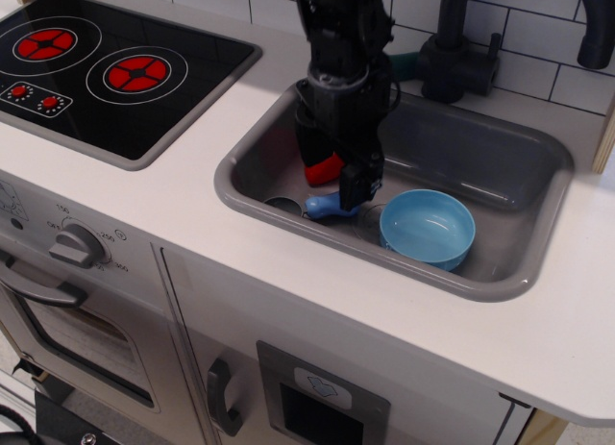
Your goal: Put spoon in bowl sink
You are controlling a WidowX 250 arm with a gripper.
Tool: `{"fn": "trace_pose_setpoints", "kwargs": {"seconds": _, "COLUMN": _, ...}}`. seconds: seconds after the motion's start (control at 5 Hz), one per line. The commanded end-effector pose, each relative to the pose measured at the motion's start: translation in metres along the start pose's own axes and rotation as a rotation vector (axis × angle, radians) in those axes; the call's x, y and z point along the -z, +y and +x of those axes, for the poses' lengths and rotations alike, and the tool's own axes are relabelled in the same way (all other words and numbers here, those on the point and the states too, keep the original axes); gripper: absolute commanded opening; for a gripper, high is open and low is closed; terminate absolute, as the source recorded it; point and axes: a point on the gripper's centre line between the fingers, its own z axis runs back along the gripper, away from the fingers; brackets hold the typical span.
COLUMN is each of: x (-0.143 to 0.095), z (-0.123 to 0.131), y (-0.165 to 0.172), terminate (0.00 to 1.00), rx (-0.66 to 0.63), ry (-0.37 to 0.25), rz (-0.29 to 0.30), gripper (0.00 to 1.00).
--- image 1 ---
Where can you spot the dark grey toy faucet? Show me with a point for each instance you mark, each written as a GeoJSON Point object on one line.
{"type": "Point", "coordinates": [449, 68]}

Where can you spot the grey plastic sink basin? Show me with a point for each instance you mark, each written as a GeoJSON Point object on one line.
{"type": "Point", "coordinates": [513, 180]}

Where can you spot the light blue plastic bowl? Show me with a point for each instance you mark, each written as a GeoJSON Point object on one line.
{"type": "Point", "coordinates": [429, 226]}

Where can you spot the blue handled metal spoon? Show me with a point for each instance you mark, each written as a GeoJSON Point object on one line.
{"type": "Point", "coordinates": [314, 207]}

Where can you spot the teal green toy vegetable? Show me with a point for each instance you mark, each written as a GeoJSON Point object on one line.
{"type": "Point", "coordinates": [404, 66]}

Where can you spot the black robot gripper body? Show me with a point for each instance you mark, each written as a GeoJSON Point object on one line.
{"type": "Point", "coordinates": [350, 117]}

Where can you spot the grey oven door handle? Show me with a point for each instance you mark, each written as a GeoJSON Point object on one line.
{"type": "Point", "coordinates": [64, 295]}

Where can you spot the black toy stove top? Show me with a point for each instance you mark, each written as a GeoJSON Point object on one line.
{"type": "Point", "coordinates": [116, 85]}

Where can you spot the grey cabinet door handle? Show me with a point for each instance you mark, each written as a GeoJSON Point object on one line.
{"type": "Point", "coordinates": [227, 420]}

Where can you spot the red toy strawberry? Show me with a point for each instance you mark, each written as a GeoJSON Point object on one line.
{"type": "Point", "coordinates": [324, 171]}

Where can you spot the grey oven dial knob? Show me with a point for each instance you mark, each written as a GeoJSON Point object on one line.
{"type": "Point", "coordinates": [77, 246]}

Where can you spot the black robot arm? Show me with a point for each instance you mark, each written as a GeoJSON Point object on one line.
{"type": "Point", "coordinates": [346, 39]}

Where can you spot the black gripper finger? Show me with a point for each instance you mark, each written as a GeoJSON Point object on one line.
{"type": "Point", "coordinates": [358, 184]}
{"type": "Point", "coordinates": [314, 145]}

